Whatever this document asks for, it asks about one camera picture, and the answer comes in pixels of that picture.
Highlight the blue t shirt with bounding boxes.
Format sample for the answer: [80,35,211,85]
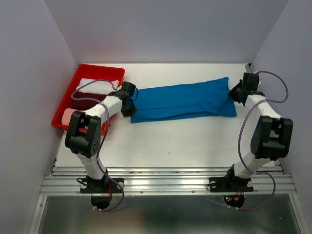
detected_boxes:
[131,77,237,123]

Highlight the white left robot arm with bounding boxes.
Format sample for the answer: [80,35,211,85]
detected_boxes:
[65,82,138,192]

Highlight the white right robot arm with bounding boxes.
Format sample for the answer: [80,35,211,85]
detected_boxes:
[224,71,293,190]

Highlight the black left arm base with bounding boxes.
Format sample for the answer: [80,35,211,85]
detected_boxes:
[76,176,122,194]

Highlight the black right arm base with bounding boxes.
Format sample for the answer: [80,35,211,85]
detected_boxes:
[207,169,254,193]

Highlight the white rolled t shirt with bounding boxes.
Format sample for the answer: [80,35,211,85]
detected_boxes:
[76,78,119,95]

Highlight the red plastic tray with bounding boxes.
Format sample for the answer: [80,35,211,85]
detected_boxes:
[51,64,125,130]

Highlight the maroon rolled t shirt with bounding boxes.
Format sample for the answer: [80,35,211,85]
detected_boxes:
[72,92,106,111]

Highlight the pink rolled t shirt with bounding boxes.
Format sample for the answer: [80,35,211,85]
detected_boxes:
[61,108,77,126]

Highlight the aluminium frame rail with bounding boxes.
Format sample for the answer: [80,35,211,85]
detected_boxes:
[39,166,297,196]

